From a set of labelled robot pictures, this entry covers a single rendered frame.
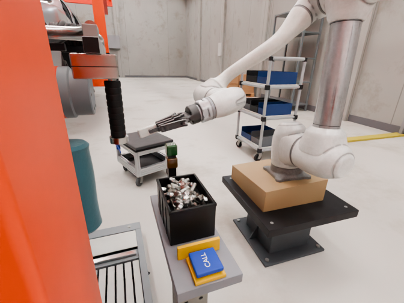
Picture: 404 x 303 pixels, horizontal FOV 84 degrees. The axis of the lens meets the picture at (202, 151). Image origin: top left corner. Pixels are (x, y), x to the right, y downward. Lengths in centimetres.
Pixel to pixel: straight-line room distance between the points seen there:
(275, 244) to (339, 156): 59
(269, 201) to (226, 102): 50
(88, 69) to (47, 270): 42
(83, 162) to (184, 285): 39
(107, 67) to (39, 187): 39
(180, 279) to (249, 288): 62
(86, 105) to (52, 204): 50
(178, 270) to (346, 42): 90
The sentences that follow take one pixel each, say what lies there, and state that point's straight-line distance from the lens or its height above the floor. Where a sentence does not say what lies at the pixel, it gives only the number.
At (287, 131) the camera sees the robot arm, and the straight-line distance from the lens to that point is 112.
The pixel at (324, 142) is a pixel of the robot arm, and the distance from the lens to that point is 98.
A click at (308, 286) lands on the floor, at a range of 129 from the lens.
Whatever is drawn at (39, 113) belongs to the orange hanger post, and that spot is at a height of 90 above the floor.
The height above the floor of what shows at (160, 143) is 33.
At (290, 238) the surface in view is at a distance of 136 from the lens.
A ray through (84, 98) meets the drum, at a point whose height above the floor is 84.
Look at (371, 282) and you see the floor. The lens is 145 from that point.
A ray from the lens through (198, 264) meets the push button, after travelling 62.
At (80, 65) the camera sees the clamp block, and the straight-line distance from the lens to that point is 55.
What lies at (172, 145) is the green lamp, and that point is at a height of 66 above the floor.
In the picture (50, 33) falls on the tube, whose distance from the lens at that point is 71.
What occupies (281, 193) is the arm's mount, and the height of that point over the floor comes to 39.
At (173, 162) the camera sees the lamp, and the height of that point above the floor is 60.
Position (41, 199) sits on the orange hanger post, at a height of 85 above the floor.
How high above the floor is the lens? 94
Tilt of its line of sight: 22 degrees down
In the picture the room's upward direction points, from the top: 1 degrees clockwise
